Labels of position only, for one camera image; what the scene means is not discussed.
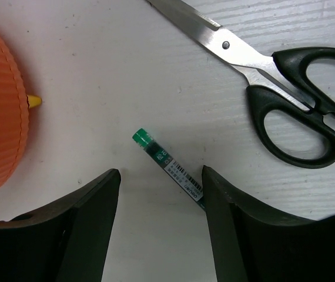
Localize green refill tube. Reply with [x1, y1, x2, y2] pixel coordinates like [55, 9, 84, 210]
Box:
[132, 128, 205, 210]

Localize black handled scissors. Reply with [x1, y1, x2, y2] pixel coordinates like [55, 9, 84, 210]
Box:
[149, 1, 335, 169]

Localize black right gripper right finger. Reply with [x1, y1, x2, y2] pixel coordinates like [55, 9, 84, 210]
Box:
[202, 166, 335, 281]

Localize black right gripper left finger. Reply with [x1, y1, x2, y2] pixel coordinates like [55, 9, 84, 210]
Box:
[0, 169, 121, 281]

